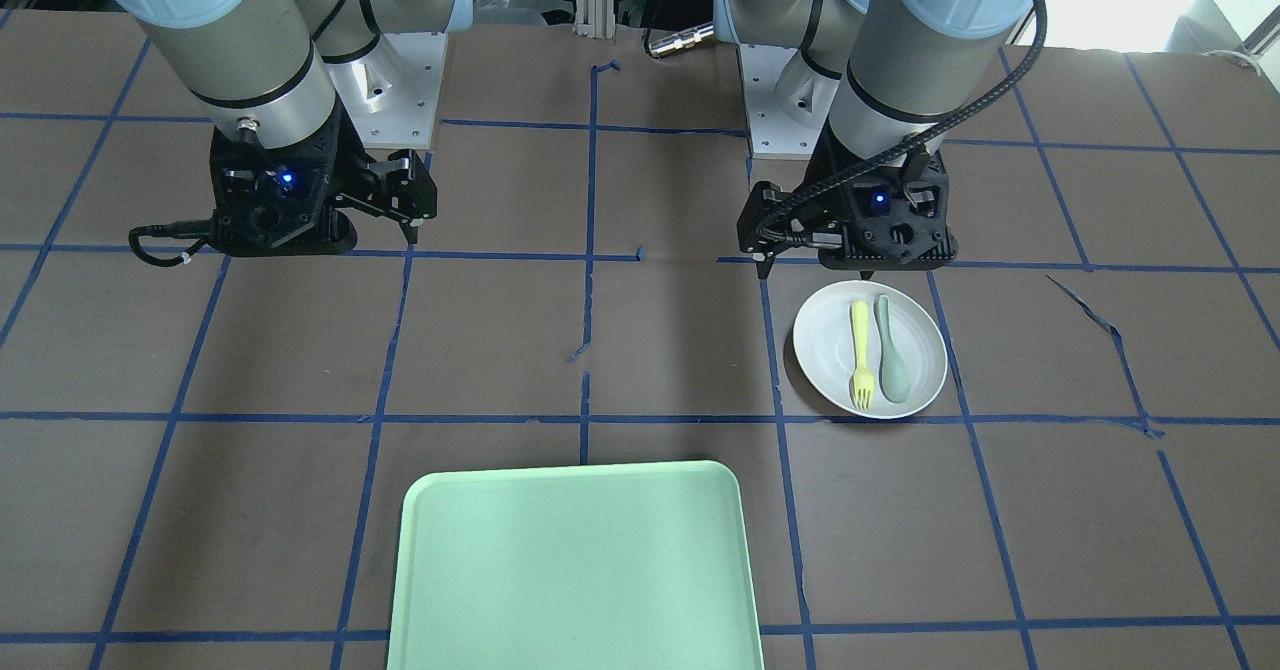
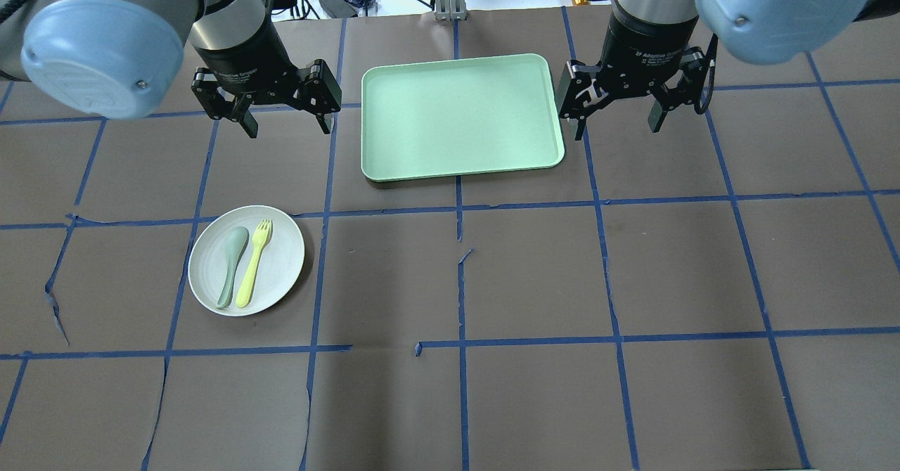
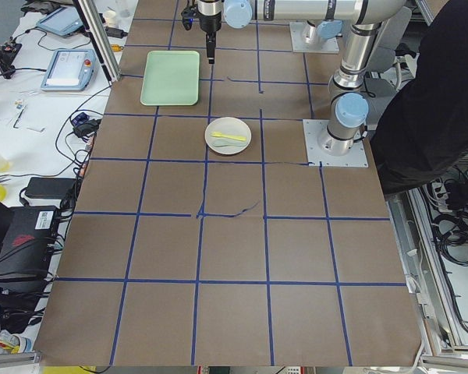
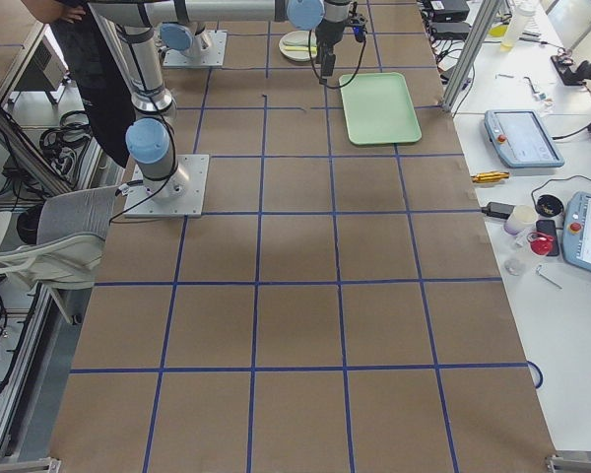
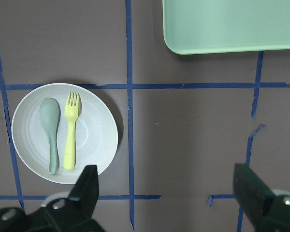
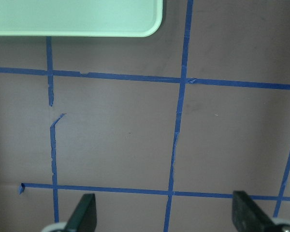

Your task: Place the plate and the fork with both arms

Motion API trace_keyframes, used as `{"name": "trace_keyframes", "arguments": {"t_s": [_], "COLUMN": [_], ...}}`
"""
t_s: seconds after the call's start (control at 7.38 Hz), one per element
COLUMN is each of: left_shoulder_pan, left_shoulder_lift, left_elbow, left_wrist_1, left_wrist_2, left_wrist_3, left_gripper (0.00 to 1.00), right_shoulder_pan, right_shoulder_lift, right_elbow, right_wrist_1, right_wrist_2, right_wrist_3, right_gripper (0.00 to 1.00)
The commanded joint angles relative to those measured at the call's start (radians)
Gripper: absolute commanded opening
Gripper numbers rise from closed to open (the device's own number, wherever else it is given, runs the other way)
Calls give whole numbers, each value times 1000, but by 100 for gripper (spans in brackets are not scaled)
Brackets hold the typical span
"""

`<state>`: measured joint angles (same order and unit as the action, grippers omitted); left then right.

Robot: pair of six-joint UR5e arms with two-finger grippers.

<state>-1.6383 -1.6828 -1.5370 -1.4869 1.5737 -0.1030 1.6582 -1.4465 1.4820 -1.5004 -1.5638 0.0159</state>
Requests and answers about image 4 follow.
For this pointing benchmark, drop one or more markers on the person in black clothes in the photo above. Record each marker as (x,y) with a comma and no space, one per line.
(104,94)

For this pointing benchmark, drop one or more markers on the gold metal cylinder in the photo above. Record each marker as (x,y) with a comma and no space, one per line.
(490,177)

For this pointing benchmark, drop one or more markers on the aluminium frame post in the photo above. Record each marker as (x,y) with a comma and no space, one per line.
(479,30)

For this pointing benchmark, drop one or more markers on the black power adapter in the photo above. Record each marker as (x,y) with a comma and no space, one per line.
(497,210)

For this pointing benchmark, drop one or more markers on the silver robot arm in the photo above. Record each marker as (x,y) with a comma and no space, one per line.
(303,15)
(150,139)

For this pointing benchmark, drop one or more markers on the grey white chair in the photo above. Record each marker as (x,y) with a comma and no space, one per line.
(70,239)

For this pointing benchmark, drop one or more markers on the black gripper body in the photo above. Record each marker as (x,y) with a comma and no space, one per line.
(331,31)

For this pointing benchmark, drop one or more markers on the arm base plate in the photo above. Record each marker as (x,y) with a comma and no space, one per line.
(206,51)
(182,195)

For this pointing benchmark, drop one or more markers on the white round plate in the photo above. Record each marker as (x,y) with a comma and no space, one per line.
(298,38)

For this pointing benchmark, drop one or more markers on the grey metal box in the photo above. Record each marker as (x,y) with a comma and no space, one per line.
(45,73)

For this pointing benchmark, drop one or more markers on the black round dish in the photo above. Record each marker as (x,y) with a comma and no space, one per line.
(549,206)

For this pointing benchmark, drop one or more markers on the black smartphone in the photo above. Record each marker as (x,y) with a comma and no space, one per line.
(548,228)

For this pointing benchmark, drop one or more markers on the white lavender cup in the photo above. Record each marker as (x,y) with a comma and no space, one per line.
(522,217)

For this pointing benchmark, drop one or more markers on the light green plastic tray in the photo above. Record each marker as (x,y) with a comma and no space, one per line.
(379,110)

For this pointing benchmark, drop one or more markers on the yellow plastic fork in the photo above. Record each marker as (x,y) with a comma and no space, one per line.
(300,48)

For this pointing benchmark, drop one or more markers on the red round object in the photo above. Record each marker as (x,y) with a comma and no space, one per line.
(541,244)

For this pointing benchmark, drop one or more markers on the teach pendant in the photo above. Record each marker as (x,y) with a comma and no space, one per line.
(521,140)
(576,234)

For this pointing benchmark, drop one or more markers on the metal allen key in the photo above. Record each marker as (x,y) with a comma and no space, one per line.
(540,272)

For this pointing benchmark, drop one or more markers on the upper teach pendant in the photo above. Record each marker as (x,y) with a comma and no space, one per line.
(521,140)

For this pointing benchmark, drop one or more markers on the lower teach pendant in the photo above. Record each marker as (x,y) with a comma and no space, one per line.
(576,234)

